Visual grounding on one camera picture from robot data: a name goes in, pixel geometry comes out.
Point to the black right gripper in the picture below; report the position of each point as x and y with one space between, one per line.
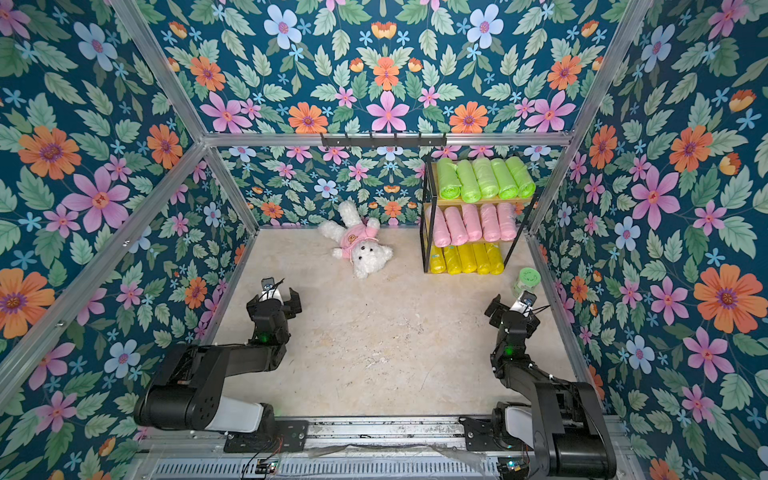
513 315

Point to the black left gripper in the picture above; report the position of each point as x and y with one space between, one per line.
296 304

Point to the yellow trash bag roll large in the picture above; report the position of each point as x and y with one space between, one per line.
495 260

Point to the green trash bag roll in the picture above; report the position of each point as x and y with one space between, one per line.
448 182
507 186
486 178
521 176
470 189

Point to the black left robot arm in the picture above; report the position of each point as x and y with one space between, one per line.
187 391

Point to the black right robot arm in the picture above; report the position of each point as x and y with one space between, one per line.
562 429

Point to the upper green lidded jar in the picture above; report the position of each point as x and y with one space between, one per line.
528 280

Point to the white plush bunny pink shirt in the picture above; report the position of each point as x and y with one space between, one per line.
357 241

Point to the green circuit board left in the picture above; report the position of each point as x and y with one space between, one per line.
266 467

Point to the green circuit board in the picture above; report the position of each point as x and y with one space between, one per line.
512 469
266 467

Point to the green circuit board right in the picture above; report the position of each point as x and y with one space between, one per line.
512 469

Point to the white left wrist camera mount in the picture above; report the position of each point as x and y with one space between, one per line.
270 290

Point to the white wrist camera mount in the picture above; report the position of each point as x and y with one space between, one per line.
524 304
270 290

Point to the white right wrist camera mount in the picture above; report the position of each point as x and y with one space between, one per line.
524 304

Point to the wooden shelf black metal frame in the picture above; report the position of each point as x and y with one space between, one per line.
431 201

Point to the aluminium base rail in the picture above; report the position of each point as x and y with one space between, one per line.
384 447

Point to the black hook rail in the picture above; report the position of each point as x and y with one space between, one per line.
371 140

